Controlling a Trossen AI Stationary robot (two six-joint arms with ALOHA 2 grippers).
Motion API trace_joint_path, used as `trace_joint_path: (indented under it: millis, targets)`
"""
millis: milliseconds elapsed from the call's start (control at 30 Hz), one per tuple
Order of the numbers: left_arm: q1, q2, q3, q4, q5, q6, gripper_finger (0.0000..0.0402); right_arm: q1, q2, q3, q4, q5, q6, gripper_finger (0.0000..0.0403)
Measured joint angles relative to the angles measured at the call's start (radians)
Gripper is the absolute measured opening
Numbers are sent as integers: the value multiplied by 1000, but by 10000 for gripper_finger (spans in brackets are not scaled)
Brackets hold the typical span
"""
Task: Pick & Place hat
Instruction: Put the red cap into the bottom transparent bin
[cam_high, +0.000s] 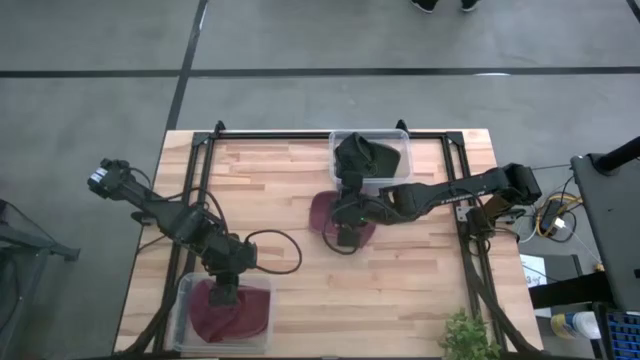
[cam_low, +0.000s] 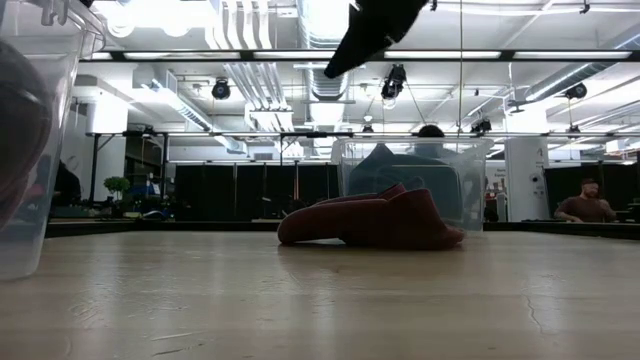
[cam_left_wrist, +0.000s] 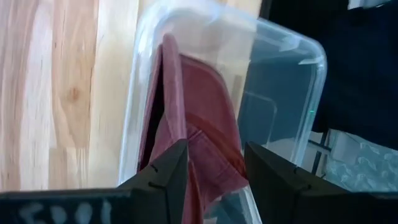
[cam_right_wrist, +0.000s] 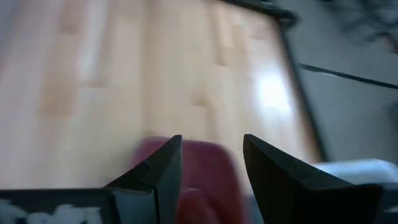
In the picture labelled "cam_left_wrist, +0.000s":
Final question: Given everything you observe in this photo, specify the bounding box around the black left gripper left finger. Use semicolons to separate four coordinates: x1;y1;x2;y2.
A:
117;138;190;224

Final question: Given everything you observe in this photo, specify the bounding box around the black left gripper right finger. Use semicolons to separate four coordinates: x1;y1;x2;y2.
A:
244;141;346;224

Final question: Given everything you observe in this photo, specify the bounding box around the maroon cap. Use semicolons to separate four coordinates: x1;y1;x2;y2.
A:
136;32;250;224

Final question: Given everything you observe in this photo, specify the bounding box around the clear bubble wrap sheet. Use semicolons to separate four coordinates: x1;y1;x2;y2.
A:
323;129;398;193

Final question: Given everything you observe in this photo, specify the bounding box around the clear plastic bin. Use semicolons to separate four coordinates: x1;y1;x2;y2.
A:
117;0;328;224

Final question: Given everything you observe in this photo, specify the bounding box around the dark navy bulky object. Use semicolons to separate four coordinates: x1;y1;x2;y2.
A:
260;0;398;151

